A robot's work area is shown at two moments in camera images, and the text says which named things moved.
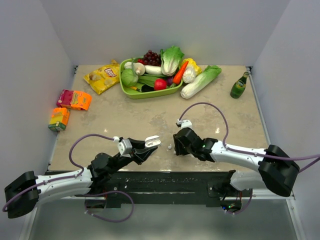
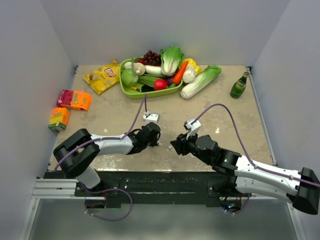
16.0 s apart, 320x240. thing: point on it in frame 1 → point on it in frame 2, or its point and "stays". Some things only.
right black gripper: (178, 148) stays
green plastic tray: (132, 92) stays
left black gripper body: (132, 156) → (152, 143)
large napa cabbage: (210, 72) stays
